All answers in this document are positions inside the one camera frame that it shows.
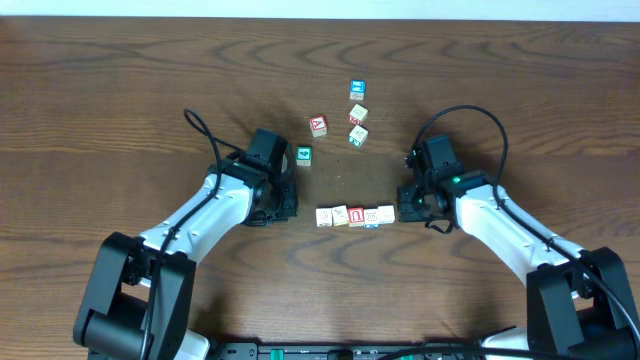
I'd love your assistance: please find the plain cream wooden block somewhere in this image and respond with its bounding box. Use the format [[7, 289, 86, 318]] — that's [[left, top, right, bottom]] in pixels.
[[378, 205, 396, 224]]

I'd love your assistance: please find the cream block with yellow side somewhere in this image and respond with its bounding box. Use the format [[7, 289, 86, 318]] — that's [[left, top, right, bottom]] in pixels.
[[315, 208, 333, 227]]

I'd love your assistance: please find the blue-edged number 3 block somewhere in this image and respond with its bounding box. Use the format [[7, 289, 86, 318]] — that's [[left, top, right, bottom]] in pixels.
[[364, 208, 380, 228]]

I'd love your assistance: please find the red U wooden block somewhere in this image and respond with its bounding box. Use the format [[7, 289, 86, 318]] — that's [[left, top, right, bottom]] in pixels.
[[347, 207, 365, 227]]

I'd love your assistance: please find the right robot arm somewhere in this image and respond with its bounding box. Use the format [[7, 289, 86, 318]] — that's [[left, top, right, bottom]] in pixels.
[[398, 135, 639, 359]]

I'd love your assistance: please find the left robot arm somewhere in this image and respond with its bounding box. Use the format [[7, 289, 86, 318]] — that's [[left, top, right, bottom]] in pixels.
[[73, 129, 298, 359]]

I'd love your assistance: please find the green 4 wooden block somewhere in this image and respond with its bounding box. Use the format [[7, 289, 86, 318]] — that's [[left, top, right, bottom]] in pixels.
[[296, 146, 313, 167]]

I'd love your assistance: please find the red A wooden block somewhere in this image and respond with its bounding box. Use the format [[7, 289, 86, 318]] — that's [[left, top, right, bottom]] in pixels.
[[309, 115, 328, 137]]

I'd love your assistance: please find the green J wooden block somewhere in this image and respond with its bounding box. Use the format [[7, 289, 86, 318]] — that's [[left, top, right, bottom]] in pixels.
[[348, 125, 369, 148]]

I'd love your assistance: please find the red M wooden block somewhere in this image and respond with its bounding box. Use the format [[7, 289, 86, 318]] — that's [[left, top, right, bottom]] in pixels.
[[348, 104, 368, 125]]

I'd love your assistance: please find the blue-top wooden block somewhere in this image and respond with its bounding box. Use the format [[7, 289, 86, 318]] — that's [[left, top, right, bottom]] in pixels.
[[349, 80, 367, 101]]

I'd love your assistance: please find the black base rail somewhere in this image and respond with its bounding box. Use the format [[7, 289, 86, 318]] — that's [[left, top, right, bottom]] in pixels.
[[206, 342, 459, 360]]

